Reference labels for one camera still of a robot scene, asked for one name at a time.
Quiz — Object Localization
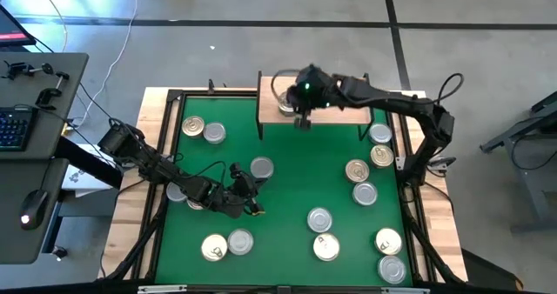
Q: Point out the black computer mouse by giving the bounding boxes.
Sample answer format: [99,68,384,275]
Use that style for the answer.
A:
[19,189,50,231]

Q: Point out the backlit black keyboard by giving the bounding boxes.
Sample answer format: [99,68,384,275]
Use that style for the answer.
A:
[0,105,38,152]

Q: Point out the black metal table frame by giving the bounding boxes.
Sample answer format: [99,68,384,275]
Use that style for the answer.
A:
[102,87,469,294]

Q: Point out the dark metal stand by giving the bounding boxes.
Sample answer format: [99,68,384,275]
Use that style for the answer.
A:
[480,91,557,234]

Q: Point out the white floor cable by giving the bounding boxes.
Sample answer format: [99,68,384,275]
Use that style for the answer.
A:
[64,0,139,132]

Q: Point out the white cardboard box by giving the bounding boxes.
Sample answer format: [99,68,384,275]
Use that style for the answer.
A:
[60,144,125,199]

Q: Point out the silver lid tuna can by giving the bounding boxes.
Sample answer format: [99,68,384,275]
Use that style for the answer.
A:
[250,156,275,180]
[377,255,407,285]
[226,228,255,257]
[306,206,333,234]
[202,121,227,145]
[165,181,188,204]
[367,122,393,145]
[352,180,379,207]

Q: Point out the black support beam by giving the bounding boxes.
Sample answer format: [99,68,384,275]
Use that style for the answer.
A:
[54,135,125,190]

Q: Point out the thin yellowish floor cable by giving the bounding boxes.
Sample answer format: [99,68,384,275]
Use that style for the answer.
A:
[33,0,69,54]

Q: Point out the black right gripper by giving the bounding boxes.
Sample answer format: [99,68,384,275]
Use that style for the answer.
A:
[286,63,345,130]

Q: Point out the grey desk base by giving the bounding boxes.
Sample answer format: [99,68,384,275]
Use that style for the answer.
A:
[43,188,121,256]

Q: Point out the wooden shelf with black legs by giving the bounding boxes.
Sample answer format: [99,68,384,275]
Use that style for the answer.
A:
[255,70,376,142]

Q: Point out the thin black desk cable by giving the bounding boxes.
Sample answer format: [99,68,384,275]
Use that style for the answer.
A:
[77,81,118,125]

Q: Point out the black floor base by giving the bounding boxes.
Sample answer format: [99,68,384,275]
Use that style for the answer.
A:
[460,248,526,291]

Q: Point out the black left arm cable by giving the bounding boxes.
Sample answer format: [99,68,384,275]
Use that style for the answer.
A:
[171,152,230,199]

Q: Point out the black computer monitor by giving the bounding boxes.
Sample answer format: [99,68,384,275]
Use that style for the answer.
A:
[0,4,37,48]

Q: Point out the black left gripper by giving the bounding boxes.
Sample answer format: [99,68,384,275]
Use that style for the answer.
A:
[216,163,269,219]

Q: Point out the green table mat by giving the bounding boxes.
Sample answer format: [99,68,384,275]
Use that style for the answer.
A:
[154,96,413,287]

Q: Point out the black screw clamp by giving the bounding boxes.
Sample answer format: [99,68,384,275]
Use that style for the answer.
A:
[1,61,55,81]
[34,70,70,111]

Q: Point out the dark grey desk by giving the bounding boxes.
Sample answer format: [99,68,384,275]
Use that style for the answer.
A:
[0,52,91,265]

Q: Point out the silver metal bracket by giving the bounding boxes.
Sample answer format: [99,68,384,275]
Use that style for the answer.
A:
[138,284,188,294]
[381,286,431,294]

